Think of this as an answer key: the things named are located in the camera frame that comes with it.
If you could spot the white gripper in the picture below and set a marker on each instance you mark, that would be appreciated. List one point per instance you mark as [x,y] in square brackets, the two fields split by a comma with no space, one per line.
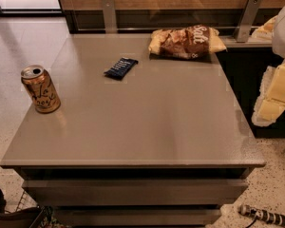
[284,32]

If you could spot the brown chip bag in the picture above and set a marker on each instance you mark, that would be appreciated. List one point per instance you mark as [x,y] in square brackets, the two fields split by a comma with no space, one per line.
[186,43]

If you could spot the orange soda can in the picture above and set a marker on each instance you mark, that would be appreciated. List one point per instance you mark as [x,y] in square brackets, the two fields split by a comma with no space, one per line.
[40,88]

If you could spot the dark blue snack bar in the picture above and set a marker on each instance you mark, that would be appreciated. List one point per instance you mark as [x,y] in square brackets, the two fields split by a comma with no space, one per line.
[120,69]

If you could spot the black white striped tool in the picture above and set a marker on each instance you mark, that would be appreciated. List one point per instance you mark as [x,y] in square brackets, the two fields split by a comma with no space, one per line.
[262,215]

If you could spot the upper grey drawer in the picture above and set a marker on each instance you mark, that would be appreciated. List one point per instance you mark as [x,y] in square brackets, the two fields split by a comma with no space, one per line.
[134,192]

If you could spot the grey drawer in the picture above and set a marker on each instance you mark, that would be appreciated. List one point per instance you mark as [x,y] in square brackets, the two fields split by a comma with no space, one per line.
[134,192]
[137,217]

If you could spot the lower grey drawer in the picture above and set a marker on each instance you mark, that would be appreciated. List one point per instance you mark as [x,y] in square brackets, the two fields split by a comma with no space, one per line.
[137,217]

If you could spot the right metal rail bracket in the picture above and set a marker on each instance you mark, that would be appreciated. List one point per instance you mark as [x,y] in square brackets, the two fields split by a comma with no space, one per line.
[247,18]

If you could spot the metal rail bracket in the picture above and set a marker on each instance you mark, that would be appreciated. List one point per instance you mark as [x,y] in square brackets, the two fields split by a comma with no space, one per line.
[247,18]
[109,15]

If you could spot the left metal rail bracket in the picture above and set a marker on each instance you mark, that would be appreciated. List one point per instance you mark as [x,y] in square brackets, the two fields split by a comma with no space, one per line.
[109,15]

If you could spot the wire basket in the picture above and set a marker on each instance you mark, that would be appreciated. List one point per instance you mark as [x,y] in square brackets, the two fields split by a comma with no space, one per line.
[41,216]

